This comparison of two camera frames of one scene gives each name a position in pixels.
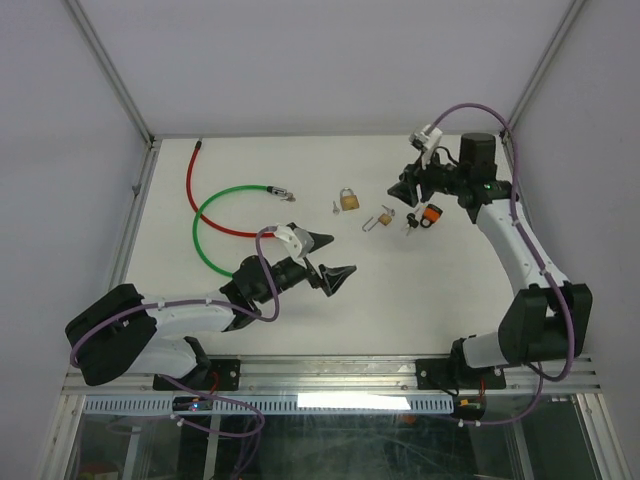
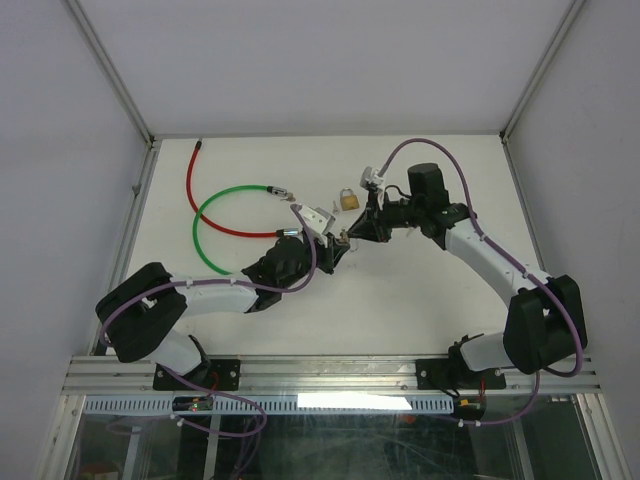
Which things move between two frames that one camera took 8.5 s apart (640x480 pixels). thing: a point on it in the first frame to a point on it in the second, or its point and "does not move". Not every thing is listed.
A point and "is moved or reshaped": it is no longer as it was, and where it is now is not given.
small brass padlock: x=384 y=219 is moved or reshaped
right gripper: x=412 y=176 to x=372 y=224
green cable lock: x=274 y=189 does not move
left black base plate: x=222 y=375 does not move
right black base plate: x=450 y=374 does not move
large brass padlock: x=348 y=200 does not move
